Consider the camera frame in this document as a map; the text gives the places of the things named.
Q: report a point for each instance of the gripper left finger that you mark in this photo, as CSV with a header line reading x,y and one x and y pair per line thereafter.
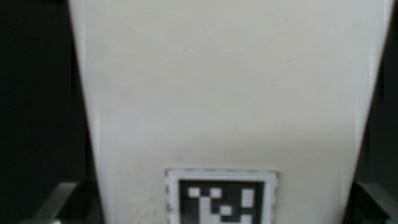
x,y
71,206

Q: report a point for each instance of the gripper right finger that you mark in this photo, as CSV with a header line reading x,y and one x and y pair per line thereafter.
x,y
373,205

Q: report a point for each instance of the white cabinet top block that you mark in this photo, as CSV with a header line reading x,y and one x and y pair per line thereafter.
x,y
227,87

